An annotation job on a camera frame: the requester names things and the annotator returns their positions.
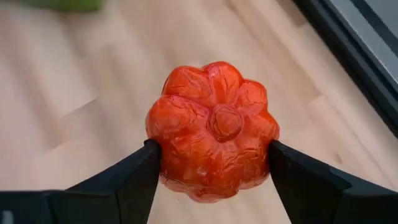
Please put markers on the orange-red pumpkin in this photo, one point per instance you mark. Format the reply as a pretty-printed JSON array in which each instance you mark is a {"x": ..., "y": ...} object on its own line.
[{"x": 214, "y": 124}]

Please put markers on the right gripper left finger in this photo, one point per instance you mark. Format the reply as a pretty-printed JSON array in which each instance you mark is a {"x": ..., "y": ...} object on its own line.
[{"x": 124, "y": 186}]

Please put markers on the long green vegetable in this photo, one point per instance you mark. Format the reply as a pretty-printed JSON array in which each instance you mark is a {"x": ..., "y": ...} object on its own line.
[{"x": 62, "y": 4}]

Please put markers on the black aluminium table frame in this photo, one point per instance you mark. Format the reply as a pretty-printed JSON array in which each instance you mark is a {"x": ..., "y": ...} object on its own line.
[{"x": 342, "y": 43}]

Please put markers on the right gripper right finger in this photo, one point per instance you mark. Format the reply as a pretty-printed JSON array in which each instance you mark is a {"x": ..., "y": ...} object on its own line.
[{"x": 308, "y": 193}]

